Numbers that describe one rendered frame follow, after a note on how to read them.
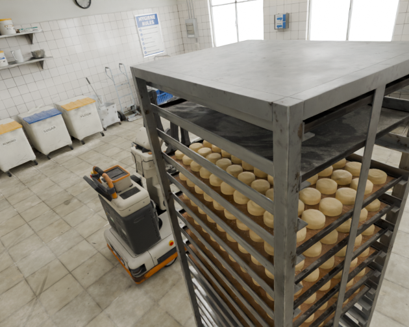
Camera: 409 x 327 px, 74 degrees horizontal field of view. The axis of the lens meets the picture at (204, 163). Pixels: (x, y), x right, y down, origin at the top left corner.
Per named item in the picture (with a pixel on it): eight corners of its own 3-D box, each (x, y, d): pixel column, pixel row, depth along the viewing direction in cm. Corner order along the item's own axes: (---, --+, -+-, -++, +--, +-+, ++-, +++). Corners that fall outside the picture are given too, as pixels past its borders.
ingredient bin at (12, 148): (6, 180, 432) (-19, 135, 395) (-5, 169, 472) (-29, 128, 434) (41, 164, 466) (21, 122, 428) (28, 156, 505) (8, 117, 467)
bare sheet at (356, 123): (155, 110, 92) (154, 106, 91) (247, 82, 108) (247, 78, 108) (298, 184, 46) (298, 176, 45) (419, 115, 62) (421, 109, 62)
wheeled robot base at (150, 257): (138, 288, 223) (130, 268, 211) (107, 248, 268) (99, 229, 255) (200, 242, 258) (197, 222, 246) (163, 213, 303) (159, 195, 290)
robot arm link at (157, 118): (144, 90, 237) (150, 91, 230) (150, 88, 240) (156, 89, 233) (155, 135, 258) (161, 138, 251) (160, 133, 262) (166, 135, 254)
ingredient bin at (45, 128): (47, 161, 472) (27, 120, 434) (35, 153, 512) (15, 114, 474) (76, 148, 504) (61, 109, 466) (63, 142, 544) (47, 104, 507)
